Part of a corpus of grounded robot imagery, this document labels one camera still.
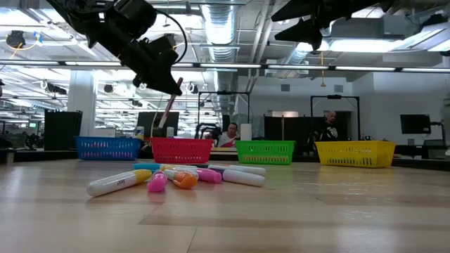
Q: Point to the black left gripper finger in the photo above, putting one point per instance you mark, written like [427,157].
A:
[160,79]
[175,72]

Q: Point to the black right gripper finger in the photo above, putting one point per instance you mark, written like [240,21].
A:
[306,31]
[306,8]

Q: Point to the thin red white marker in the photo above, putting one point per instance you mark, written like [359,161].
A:
[168,109]

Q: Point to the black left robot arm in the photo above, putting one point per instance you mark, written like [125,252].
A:
[77,14]

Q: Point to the white LED light strip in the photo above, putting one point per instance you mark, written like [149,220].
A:
[230,65]
[91,63]
[184,65]
[28,63]
[365,68]
[425,70]

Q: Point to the black computer monitor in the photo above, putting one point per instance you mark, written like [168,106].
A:
[151,124]

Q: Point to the red plastic basket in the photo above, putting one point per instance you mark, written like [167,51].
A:
[181,150]

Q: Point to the white building column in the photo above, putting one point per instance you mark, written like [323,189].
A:
[81,105]

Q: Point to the person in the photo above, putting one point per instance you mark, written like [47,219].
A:
[327,130]
[228,137]

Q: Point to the blue plastic basket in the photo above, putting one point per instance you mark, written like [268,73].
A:
[109,149]

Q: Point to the small yellow cap marker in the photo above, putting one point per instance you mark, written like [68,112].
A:
[114,183]
[172,167]

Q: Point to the small light-blue cap marker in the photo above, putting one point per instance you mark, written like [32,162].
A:
[146,167]

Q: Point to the black partition screen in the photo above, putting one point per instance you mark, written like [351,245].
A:
[299,128]

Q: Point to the small pink cap marker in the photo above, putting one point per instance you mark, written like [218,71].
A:
[209,175]
[157,182]

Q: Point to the small orange cap marker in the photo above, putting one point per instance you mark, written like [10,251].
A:
[186,180]

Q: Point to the black cabinet panel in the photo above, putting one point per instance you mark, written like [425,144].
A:
[63,130]

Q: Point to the green plastic basket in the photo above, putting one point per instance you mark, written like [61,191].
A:
[265,152]

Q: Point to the small purple cap marker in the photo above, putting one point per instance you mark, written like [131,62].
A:
[244,178]

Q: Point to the yellow plastic basket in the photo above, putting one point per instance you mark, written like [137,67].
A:
[355,154]

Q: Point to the small black monitor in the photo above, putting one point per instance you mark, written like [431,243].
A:
[415,123]

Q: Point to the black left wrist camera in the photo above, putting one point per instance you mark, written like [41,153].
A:
[160,49]

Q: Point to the black metal frame stand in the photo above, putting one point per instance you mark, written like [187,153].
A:
[225,92]
[334,96]

